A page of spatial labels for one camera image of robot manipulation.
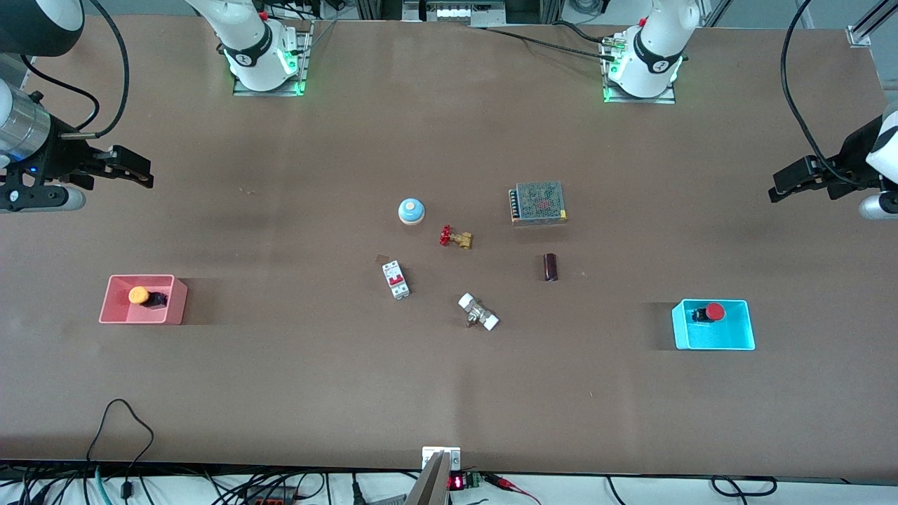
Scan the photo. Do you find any black cable on table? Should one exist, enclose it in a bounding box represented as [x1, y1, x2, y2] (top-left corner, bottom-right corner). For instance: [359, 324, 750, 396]
[484, 20, 618, 60]

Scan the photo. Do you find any yellow push button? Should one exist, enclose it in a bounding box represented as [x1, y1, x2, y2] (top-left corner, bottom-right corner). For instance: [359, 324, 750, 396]
[128, 285, 168, 309]

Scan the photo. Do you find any black looped cable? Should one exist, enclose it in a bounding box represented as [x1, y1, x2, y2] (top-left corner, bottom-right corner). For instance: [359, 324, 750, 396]
[86, 399, 155, 500]

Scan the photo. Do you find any grey metal bar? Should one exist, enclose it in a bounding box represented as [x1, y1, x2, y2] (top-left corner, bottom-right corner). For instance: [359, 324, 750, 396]
[405, 452, 451, 505]

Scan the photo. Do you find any cyan plastic bin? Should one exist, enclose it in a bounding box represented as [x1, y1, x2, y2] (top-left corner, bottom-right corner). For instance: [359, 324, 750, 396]
[671, 299, 756, 351]

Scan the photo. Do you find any red clip lead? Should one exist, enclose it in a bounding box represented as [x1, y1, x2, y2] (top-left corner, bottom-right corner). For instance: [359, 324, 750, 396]
[484, 473, 542, 505]

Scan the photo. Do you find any white mounting bracket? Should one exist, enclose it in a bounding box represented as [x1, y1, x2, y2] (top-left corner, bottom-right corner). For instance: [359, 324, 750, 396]
[421, 447, 462, 472]

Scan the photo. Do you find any perforated metal power supply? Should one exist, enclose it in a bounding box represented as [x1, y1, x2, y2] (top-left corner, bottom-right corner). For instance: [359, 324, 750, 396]
[509, 181, 568, 226]

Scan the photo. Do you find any black coiled cable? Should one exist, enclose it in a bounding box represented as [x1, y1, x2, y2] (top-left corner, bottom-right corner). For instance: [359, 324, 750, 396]
[711, 476, 778, 499]

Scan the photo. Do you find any white-capped metal valve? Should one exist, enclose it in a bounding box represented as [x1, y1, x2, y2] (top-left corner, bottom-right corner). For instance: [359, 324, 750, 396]
[458, 292, 500, 332]

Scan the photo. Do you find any white red circuit breaker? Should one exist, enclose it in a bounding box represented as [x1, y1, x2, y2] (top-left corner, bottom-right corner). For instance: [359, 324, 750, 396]
[382, 260, 411, 300]

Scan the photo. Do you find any pink plastic bin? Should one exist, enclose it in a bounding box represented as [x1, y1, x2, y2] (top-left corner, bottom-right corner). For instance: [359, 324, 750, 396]
[99, 274, 189, 325]

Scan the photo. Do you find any grey equipment box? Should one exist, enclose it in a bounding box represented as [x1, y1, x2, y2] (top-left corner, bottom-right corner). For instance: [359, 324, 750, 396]
[403, 0, 507, 27]

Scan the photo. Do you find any aluminium frame profile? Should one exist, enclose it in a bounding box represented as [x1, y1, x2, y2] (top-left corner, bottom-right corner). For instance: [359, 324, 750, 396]
[847, 0, 898, 48]

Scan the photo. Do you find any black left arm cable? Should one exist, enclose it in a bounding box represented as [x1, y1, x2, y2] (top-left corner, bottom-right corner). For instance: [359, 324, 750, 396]
[781, 0, 881, 187]

